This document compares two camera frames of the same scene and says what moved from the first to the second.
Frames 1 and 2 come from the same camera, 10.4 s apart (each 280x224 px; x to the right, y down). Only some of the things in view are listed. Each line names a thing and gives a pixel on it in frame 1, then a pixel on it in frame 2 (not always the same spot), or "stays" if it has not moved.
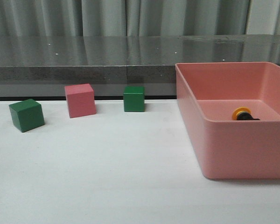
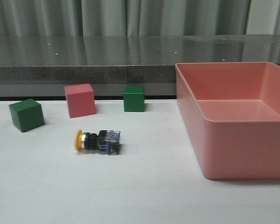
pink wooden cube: [80, 100] stays
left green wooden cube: [26, 115] stays
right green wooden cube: [134, 98] stays
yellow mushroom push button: [243, 113] → [106, 141]
